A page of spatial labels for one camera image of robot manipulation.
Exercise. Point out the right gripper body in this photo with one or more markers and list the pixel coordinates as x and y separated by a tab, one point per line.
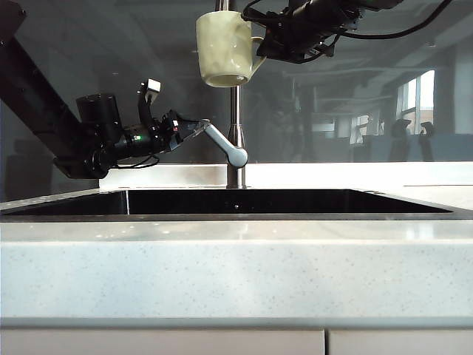
299	35

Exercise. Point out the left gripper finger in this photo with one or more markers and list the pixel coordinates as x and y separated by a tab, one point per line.
194	129

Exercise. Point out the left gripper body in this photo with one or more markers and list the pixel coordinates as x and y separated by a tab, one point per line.
166	133

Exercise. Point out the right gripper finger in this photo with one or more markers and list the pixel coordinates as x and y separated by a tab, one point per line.
256	16
268	48

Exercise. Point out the pale green ceramic mug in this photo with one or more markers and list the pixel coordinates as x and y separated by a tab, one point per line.
221	48

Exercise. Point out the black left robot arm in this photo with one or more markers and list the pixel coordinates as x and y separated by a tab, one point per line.
44	118

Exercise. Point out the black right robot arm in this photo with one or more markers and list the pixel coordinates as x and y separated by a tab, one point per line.
325	7

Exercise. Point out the dark metal kitchen faucet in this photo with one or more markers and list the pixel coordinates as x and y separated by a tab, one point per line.
234	111

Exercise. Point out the black undermount sink basin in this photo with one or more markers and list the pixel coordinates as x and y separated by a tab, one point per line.
258	203

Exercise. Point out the dark glass backsplash panel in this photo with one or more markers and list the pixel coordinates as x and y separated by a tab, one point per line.
369	111

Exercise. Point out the white cabinet front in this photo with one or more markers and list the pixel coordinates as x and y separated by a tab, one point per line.
162	344
399	344

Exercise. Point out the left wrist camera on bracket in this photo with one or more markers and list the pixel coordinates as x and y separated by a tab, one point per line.
153	86

